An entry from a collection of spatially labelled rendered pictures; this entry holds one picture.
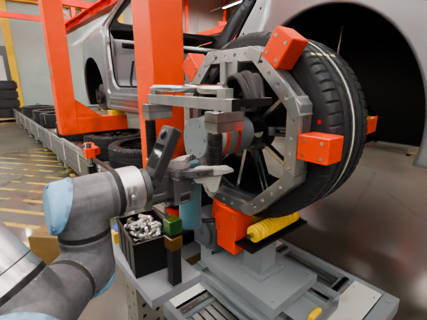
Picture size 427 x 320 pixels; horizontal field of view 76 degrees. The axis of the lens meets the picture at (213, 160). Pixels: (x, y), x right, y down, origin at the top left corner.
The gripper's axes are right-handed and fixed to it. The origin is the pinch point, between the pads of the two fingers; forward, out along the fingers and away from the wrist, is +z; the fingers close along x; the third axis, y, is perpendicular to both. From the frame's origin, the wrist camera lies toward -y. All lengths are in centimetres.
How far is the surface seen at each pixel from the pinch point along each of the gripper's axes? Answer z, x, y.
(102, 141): 43, -221, 37
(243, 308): 23, -9, 67
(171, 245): -9.3, -6.6, 23.7
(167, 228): -9.5, -7.9, 19.1
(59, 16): 26, -249, -77
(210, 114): -0.6, -0.3, -11.3
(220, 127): 0.5, 2.1, -8.4
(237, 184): 31.8, -22.9, 20.9
